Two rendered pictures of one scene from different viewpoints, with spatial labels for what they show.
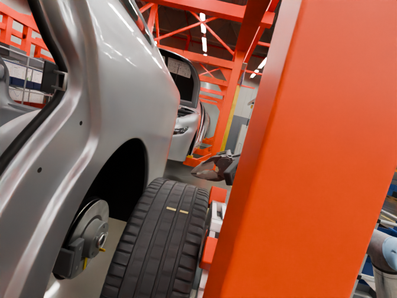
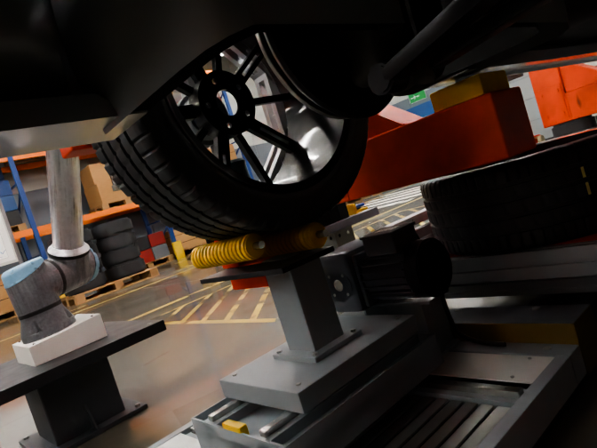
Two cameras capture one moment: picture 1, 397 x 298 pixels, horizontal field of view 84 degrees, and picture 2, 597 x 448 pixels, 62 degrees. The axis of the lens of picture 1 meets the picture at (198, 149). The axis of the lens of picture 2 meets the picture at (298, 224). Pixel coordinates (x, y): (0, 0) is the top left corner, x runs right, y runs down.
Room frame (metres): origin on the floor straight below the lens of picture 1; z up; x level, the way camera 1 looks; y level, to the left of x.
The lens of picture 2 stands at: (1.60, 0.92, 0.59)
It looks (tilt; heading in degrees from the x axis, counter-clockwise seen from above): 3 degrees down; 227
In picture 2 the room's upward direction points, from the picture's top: 18 degrees counter-clockwise
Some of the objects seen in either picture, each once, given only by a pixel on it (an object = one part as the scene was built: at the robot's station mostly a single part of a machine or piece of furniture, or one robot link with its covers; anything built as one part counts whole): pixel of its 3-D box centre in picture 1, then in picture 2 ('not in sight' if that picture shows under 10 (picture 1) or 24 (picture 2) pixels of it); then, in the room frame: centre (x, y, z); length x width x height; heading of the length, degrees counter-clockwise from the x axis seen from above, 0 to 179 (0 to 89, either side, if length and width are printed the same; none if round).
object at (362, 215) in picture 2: not in sight; (326, 228); (0.26, -0.37, 0.44); 0.43 x 0.17 x 0.03; 177
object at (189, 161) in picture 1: (212, 110); not in sight; (4.55, -0.10, 1.75); 0.68 x 0.16 x 2.45; 87
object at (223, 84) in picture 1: (182, 78); not in sight; (6.53, 0.92, 2.54); 2.58 x 0.12 x 0.42; 87
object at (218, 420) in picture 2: not in sight; (320, 388); (0.86, 0.03, 0.13); 0.50 x 0.36 x 0.10; 177
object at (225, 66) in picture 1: (169, 58); not in sight; (4.60, 1.01, 2.54); 2.58 x 0.12 x 0.42; 87
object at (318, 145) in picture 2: not in sight; (237, 95); (0.83, 0.03, 0.85); 0.50 x 0.23 x 0.50; 177
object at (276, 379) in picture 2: not in sight; (306, 308); (0.83, 0.03, 0.32); 0.40 x 0.30 x 0.28; 177
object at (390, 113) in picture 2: not in sight; (415, 117); (0.36, 0.18, 0.69); 0.52 x 0.17 x 0.35; 87
